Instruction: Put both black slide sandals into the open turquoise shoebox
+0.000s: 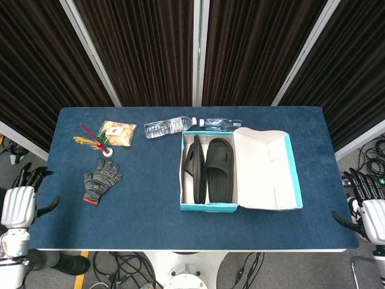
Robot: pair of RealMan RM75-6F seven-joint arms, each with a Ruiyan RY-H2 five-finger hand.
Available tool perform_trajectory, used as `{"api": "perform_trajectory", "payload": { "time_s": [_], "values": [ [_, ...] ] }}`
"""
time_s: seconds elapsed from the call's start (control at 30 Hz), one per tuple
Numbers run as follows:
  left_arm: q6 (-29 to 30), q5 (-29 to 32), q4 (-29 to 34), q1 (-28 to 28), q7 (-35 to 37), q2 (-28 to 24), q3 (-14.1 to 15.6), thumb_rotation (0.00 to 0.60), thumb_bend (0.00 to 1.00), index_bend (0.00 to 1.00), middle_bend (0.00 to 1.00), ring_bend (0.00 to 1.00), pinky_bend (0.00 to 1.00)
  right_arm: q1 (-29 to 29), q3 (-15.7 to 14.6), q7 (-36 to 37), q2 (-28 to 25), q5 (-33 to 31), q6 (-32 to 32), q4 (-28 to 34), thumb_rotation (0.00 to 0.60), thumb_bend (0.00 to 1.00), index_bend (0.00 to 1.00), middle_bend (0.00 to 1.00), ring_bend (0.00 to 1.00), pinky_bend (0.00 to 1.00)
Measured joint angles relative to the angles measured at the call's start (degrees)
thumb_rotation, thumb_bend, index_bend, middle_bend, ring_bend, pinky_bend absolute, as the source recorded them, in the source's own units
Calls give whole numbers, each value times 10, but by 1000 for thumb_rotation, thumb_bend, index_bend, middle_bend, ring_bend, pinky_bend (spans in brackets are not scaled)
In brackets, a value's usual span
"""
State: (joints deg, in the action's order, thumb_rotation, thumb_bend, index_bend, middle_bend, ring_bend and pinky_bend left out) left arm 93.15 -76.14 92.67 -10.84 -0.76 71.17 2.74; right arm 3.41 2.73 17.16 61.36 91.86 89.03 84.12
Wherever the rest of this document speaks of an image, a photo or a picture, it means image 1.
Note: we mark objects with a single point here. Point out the black power strip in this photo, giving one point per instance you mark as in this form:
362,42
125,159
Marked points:
347,182

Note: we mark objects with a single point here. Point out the light blue cardboard shoe box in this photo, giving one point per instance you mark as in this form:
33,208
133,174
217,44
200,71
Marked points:
270,174

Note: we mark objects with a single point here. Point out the blue felt table cover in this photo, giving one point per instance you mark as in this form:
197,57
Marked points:
150,222

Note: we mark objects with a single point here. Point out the grey knitted work glove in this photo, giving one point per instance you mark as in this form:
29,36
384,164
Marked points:
99,180

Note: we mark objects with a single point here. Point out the black bystander shoe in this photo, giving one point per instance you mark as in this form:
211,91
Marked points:
72,265

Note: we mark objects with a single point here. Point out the colourful feather shuttlecock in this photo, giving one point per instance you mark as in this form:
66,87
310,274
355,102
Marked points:
107,152

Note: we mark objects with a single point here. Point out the clear bag of beige snacks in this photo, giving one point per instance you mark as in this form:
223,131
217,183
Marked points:
120,134

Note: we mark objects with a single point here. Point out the clear plastic water bottle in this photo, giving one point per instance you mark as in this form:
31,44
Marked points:
162,128

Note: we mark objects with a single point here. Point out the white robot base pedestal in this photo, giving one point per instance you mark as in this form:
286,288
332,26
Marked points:
186,268

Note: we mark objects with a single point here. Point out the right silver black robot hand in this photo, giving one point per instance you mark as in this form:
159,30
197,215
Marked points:
374,219

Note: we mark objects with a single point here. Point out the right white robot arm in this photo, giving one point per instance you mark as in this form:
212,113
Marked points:
380,256

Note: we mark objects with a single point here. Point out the metal chair leg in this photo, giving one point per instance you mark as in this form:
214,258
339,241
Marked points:
355,271

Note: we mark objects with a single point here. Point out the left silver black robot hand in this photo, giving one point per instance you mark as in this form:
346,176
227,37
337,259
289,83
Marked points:
18,207

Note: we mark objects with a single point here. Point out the dark partition screen white frame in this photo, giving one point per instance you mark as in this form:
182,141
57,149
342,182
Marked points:
36,60
258,51
144,51
355,66

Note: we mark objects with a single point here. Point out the white and black sneaker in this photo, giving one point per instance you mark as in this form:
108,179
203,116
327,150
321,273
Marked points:
355,207

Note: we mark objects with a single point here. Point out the black slide sandal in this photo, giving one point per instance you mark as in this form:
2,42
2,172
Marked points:
194,168
219,177

